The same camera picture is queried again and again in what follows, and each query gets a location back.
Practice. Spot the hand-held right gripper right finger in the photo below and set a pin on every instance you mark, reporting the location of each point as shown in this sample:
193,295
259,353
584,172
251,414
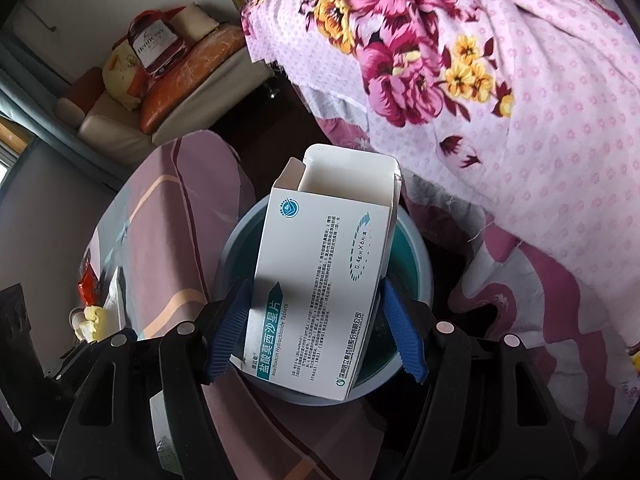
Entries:
402,330

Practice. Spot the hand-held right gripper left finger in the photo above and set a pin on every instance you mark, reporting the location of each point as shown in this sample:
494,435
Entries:
232,330

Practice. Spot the blue-grey round bin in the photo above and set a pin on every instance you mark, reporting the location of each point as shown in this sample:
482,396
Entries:
410,270

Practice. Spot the white yellow printed napkin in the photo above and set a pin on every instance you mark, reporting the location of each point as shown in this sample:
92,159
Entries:
92,320

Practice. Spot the red snack wrapper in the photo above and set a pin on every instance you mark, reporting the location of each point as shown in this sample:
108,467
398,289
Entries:
86,285

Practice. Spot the white medicine box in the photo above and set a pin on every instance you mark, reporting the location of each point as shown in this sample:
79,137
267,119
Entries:
320,270

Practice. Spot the plaid pink grey tablecloth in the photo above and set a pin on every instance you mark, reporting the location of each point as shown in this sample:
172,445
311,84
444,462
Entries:
170,240

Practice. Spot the pink white patterned bedsheet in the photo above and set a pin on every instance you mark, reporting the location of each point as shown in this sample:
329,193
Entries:
530,300

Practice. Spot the grey-green curtain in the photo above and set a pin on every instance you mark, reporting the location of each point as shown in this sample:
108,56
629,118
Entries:
50,110

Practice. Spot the beige and orange leather sofa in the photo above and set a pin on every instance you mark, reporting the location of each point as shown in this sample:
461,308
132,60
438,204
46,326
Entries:
115,125

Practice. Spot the pink floral blanket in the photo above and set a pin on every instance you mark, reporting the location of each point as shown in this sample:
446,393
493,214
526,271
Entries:
500,110

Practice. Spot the red gift bag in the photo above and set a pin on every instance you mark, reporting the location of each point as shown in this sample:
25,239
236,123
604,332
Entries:
157,50

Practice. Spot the beige cushion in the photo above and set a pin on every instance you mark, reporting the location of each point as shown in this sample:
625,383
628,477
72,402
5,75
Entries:
195,22

